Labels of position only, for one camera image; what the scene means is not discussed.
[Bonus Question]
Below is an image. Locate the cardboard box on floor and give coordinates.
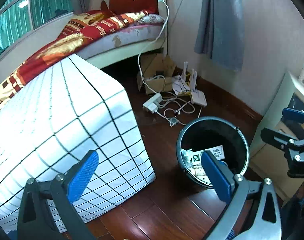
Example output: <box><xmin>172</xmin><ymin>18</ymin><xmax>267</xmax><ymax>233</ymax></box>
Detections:
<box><xmin>137</xmin><ymin>54</ymin><xmax>176</xmax><ymax>94</ymax></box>

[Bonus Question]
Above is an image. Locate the white power cable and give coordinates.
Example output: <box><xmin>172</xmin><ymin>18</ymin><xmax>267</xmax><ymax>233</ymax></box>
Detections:
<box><xmin>137</xmin><ymin>0</ymin><xmax>170</xmax><ymax>98</ymax></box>

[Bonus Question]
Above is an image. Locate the window with green curtain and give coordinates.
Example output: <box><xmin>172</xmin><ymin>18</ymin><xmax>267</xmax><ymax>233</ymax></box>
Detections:
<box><xmin>0</xmin><ymin>0</ymin><xmax>73</xmax><ymax>55</ymax></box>

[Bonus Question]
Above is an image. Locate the white grid tablecloth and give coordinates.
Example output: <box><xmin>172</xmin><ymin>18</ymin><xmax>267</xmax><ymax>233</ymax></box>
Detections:
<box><xmin>0</xmin><ymin>55</ymin><xmax>155</xmax><ymax>232</ymax></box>

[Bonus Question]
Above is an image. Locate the green white milk carton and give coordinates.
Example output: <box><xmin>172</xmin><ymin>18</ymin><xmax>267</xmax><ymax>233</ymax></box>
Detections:
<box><xmin>191</xmin><ymin>145</ymin><xmax>225</xmax><ymax>165</ymax></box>

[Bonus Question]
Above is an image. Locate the red yellow patterned blanket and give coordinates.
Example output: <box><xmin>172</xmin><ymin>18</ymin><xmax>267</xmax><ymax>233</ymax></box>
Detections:
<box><xmin>0</xmin><ymin>9</ymin><xmax>154</xmax><ymax>118</ymax></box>

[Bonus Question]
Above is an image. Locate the bed with red headboard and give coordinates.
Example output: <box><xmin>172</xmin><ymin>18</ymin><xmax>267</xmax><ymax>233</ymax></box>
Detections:
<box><xmin>0</xmin><ymin>0</ymin><xmax>164</xmax><ymax>73</ymax></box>

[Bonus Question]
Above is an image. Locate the grey curtain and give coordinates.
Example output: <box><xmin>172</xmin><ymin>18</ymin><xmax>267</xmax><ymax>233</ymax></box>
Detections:
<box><xmin>194</xmin><ymin>0</ymin><xmax>245</xmax><ymax>72</ymax></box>

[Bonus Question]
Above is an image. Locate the white power strip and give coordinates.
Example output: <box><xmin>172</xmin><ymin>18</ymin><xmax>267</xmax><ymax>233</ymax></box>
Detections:
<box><xmin>143</xmin><ymin>93</ymin><xmax>163</xmax><ymax>114</ymax></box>

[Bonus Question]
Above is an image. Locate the black trash bin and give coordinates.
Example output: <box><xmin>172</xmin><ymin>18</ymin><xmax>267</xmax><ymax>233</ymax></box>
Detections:
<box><xmin>176</xmin><ymin>116</ymin><xmax>250</xmax><ymax>188</ymax></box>

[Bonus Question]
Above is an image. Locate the clear plastic bag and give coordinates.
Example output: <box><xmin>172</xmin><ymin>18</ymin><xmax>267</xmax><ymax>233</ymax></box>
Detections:
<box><xmin>181</xmin><ymin>149</ymin><xmax>207</xmax><ymax>181</ymax></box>

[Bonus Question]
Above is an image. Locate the white wifi router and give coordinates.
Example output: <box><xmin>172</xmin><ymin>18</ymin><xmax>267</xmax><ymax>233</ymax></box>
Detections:
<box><xmin>188</xmin><ymin>69</ymin><xmax>207</xmax><ymax>107</ymax></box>

